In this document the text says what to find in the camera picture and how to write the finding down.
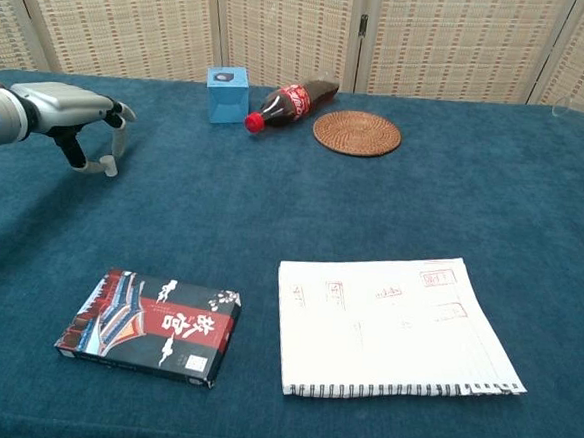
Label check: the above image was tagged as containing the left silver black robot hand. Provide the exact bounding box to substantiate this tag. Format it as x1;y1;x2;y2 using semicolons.
4;78;140;180

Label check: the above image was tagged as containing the light blue cardboard box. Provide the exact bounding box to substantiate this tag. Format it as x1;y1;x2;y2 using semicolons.
202;65;252;127

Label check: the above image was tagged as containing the cola bottle with red cap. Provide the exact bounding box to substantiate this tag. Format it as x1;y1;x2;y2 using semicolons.
243;73;342;140

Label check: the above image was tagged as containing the black red printed flat box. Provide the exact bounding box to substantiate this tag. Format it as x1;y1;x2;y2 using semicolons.
51;263;245;391

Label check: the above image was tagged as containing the dark blue velvet tablecloth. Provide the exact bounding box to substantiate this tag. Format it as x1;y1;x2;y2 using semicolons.
0;65;584;438

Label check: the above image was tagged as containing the round woven rattan coaster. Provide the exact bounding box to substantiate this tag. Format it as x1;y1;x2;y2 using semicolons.
311;107;405;160

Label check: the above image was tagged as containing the white spiral notebook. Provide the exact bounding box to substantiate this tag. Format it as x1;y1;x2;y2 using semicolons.
269;244;538;414

